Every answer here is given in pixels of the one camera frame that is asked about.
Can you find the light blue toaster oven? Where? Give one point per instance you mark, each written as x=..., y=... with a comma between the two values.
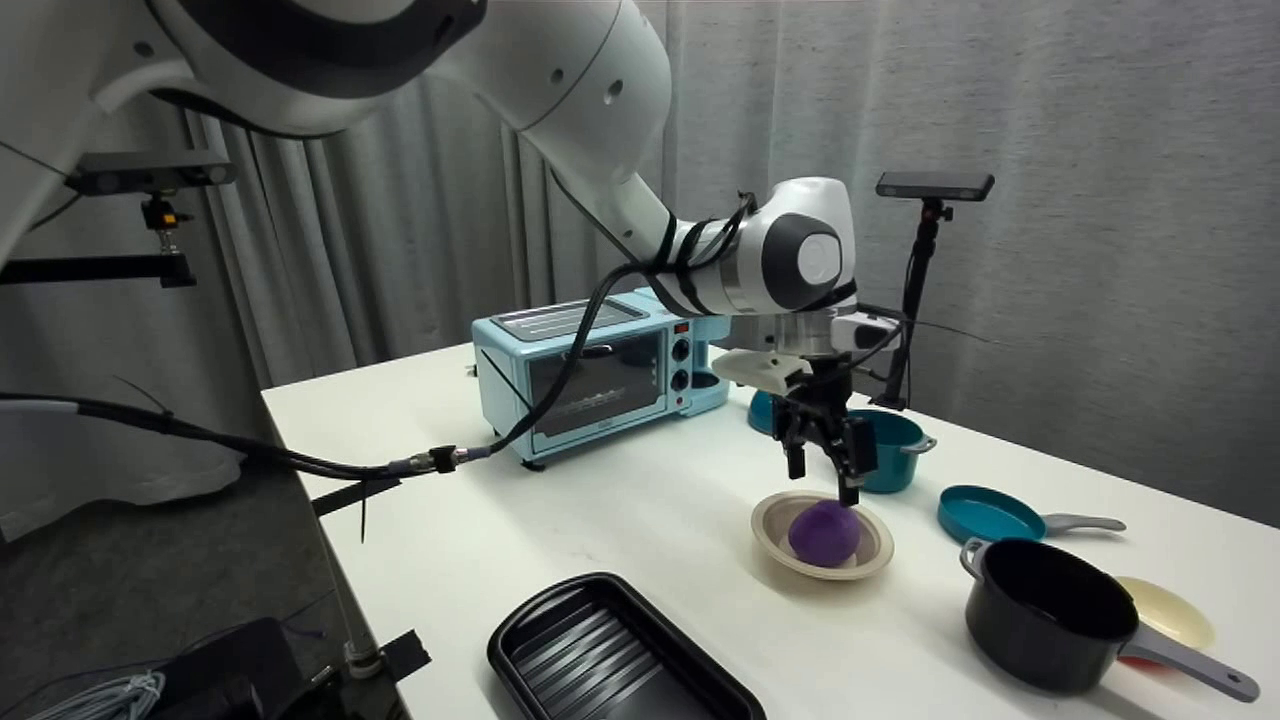
x=624, y=385

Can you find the small cream yellow plate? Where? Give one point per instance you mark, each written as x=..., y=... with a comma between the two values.
x=1174, y=608

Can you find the teal toy kettle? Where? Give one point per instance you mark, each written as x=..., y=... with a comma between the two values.
x=761, y=414

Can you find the beige round plate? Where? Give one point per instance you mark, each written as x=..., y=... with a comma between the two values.
x=775, y=527

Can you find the black tape strip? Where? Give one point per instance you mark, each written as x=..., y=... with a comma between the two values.
x=349, y=492

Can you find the black camera stand pole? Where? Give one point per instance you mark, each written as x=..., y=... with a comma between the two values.
x=915, y=295

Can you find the black baking tray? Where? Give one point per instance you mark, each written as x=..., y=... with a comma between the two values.
x=618, y=657

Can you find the black table edge clamp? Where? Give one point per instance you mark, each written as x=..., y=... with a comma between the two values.
x=387, y=657

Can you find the teal frying pan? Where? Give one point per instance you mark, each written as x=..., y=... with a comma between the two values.
x=991, y=513

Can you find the black camera on clamp arm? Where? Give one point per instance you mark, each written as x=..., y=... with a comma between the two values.
x=144, y=173

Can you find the black camera on pole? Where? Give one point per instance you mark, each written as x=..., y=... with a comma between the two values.
x=935, y=186

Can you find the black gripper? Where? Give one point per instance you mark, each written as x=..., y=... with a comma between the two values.
x=825, y=400

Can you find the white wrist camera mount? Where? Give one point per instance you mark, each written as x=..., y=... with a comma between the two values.
x=752, y=366

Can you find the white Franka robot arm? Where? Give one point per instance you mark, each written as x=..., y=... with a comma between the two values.
x=403, y=60

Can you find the crumpled plastic bag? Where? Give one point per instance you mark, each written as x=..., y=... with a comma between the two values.
x=92, y=699

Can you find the grey curtain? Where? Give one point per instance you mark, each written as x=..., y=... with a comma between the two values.
x=1093, y=201

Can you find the purple egg-shaped object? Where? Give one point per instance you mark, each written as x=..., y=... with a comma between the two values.
x=822, y=535

